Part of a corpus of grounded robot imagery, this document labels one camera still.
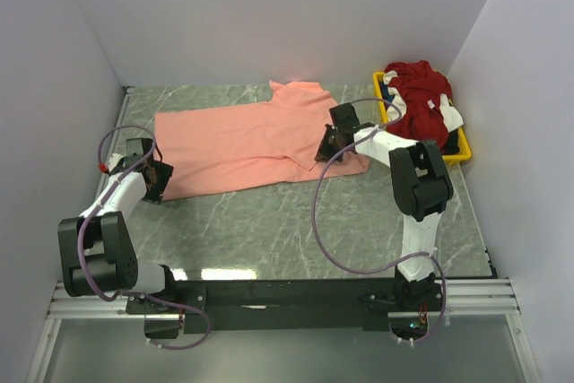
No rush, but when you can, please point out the pink t shirt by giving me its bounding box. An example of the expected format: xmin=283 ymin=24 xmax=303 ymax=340
xmin=153 ymin=80 xmax=370 ymax=201

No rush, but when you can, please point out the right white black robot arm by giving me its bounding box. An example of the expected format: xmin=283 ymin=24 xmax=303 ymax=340
xmin=311 ymin=103 xmax=454 ymax=307

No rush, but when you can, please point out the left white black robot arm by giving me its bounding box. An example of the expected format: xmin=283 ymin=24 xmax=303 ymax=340
xmin=57 ymin=137 xmax=174 ymax=298

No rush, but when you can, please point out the dark red t shirt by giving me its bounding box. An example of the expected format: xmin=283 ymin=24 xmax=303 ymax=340
xmin=385 ymin=60 xmax=452 ymax=148

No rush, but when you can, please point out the black garment in bin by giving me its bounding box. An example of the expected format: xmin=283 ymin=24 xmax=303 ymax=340
xmin=441 ymin=129 xmax=464 ymax=156

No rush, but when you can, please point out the yellow plastic bin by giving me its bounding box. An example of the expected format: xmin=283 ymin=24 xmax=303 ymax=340
xmin=372 ymin=71 xmax=472 ymax=165

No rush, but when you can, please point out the black base crossbar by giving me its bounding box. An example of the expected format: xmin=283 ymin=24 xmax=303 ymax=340
xmin=126 ymin=277 xmax=443 ymax=339

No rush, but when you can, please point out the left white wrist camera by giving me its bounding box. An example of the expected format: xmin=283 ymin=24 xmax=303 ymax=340
xmin=99 ymin=152 xmax=124 ymax=175

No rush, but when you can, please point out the aluminium frame rail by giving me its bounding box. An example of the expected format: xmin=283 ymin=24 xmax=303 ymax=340
xmin=25 ymin=86 xmax=527 ymax=382

